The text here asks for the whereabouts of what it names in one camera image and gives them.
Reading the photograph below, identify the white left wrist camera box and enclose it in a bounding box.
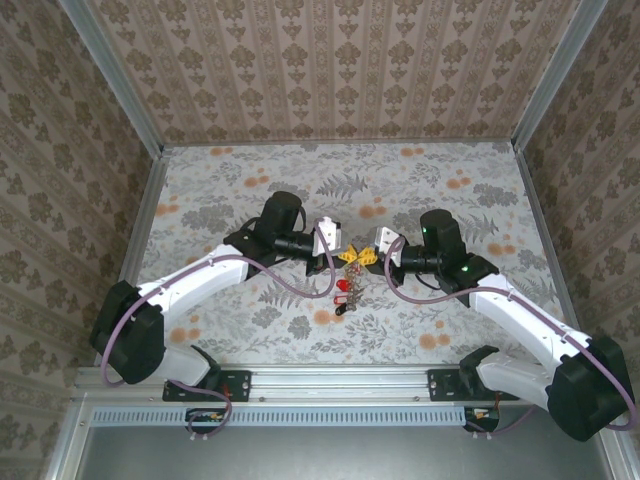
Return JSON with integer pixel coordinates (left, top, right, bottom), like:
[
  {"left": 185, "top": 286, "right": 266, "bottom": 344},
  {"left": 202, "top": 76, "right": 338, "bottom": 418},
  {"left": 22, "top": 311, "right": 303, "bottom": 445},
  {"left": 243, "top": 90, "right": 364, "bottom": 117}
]
[{"left": 312, "top": 215, "right": 345, "bottom": 254}]

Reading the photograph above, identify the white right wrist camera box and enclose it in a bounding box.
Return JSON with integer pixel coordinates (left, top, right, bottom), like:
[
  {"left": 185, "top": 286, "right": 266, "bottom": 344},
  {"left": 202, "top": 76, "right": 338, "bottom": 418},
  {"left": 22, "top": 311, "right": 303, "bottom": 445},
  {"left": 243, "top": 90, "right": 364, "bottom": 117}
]
[{"left": 369, "top": 225, "right": 405, "bottom": 261}]

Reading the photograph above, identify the metal disc with split rings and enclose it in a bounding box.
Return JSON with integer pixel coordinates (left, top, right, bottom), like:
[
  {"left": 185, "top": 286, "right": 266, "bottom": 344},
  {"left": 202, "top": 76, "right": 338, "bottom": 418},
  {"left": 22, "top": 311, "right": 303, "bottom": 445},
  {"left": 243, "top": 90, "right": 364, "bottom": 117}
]
[{"left": 344, "top": 262, "right": 369, "bottom": 311}]

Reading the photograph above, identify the black connector box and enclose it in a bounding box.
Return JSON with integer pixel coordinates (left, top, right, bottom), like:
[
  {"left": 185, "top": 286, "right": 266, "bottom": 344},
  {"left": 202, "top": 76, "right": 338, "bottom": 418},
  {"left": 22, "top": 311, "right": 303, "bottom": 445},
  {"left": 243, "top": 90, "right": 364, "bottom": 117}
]
[
  {"left": 185, "top": 407, "right": 234, "bottom": 434},
  {"left": 463, "top": 405, "right": 501, "bottom": 432}
]

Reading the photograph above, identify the grey metal panel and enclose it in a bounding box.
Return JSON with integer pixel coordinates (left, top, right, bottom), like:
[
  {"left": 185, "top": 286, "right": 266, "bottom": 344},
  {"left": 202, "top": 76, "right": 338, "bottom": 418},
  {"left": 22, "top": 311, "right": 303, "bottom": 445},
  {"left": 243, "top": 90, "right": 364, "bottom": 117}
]
[{"left": 47, "top": 394, "right": 640, "bottom": 480}]

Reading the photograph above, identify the aluminium side rail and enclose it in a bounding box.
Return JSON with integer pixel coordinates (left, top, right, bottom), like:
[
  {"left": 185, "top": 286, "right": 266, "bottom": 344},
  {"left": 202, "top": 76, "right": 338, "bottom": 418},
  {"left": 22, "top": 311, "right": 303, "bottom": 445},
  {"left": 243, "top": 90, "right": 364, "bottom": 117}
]
[
  {"left": 117, "top": 149, "right": 171, "bottom": 371},
  {"left": 514, "top": 144, "right": 586, "bottom": 341}
]

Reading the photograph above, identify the aluminium frame post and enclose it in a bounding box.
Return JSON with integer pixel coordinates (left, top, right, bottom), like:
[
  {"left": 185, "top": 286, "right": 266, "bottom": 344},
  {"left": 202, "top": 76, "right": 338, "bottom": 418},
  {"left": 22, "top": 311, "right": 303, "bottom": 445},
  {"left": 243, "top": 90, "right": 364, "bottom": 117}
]
[
  {"left": 58, "top": 0, "right": 166, "bottom": 154},
  {"left": 512, "top": 0, "right": 609, "bottom": 151}
]

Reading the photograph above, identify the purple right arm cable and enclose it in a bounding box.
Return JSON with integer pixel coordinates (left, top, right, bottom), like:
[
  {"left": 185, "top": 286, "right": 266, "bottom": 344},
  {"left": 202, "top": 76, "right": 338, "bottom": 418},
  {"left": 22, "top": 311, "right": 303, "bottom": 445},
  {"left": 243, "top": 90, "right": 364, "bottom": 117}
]
[{"left": 383, "top": 236, "right": 639, "bottom": 441}]

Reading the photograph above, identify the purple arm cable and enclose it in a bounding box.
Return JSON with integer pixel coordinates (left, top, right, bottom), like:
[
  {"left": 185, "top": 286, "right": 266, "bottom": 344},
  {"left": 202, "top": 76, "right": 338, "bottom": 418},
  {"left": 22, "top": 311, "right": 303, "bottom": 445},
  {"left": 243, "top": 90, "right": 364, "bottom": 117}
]
[
  {"left": 99, "top": 229, "right": 337, "bottom": 444},
  {"left": 383, "top": 236, "right": 639, "bottom": 441}
]

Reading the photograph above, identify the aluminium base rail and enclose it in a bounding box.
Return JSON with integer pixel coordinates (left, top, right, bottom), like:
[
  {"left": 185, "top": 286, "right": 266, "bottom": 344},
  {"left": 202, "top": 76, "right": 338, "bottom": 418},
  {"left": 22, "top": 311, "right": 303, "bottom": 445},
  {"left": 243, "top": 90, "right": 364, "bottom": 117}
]
[{"left": 74, "top": 367, "right": 521, "bottom": 401}]

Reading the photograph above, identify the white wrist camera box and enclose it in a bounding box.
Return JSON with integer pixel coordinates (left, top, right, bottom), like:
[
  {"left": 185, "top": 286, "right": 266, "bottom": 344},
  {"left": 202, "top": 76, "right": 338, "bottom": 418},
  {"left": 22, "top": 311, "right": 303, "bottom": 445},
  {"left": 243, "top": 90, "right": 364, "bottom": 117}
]
[
  {"left": 312, "top": 215, "right": 345, "bottom": 254},
  {"left": 369, "top": 225, "right": 405, "bottom": 261}
]

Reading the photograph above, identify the aluminium back rail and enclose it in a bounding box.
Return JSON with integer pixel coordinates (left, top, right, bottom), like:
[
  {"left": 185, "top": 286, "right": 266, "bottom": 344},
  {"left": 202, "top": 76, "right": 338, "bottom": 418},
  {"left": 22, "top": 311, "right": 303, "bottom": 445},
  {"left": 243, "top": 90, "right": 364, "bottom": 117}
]
[{"left": 162, "top": 139, "right": 519, "bottom": 150}]

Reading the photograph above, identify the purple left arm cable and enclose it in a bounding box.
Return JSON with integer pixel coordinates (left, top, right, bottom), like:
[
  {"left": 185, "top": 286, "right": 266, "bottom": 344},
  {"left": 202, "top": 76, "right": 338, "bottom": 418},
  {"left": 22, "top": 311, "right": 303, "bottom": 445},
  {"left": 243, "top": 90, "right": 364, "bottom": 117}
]
[{"left": 99, "top": 229, "right": 337, "bottom": 444}]

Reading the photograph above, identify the white slotted cable duct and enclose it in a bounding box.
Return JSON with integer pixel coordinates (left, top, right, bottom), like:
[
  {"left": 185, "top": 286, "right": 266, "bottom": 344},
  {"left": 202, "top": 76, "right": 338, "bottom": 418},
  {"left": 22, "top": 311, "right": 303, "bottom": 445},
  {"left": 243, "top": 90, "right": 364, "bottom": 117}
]
[{"left": 91, "top": 404, "right": 471, "bottom": 427}]

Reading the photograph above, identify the floral tablecloth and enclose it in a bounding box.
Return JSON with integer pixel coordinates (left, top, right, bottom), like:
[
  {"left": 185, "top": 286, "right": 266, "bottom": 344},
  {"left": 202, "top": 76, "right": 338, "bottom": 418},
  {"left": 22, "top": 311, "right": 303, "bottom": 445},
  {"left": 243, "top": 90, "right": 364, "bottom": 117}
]
[{"left": 132, "top": 143, "right": 571, "bottom": 369}]

